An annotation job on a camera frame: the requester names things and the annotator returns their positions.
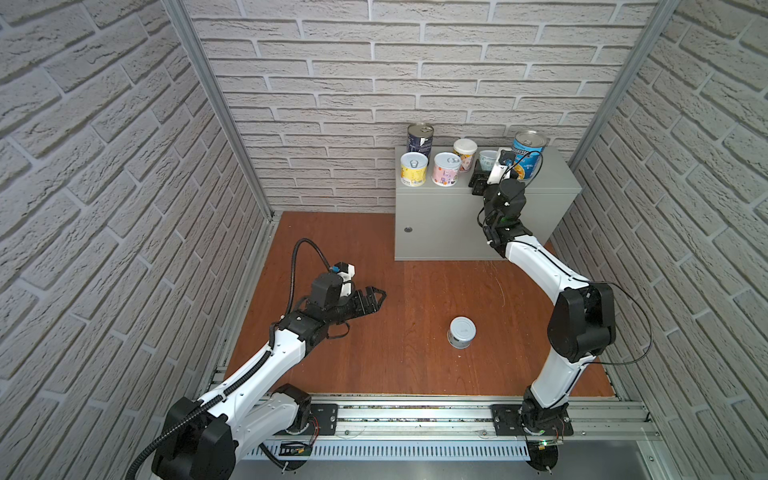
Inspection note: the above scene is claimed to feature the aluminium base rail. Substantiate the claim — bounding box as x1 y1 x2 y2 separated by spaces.
312 394 661 443

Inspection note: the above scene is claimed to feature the yellow label pull-tab can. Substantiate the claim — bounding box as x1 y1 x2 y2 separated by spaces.
400 152 428 187

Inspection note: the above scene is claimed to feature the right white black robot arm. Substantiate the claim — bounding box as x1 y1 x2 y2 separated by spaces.
478 173 616 435

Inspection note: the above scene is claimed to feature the white lid purple can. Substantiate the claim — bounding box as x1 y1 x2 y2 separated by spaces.
432 152 461 187

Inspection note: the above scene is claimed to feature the white lid orange can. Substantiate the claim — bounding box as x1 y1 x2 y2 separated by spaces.
453 138 478 172

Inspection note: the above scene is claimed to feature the left black corrugated cable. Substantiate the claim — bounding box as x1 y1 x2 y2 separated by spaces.
124 238 334 480

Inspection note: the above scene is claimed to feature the blue label soup can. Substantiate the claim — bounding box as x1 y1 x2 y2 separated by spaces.
512 130 549 180

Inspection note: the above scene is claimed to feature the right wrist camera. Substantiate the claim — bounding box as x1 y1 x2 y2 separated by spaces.
487 148 519 185

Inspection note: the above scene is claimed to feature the dark purple label can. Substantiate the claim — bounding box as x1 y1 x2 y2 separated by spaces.
407 122 434 158

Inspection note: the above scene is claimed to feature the silver can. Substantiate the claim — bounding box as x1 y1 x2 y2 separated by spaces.
478 149 498 173
447 316 477 350

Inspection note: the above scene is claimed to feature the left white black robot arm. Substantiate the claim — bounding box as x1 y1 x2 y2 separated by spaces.
125 263 386 479

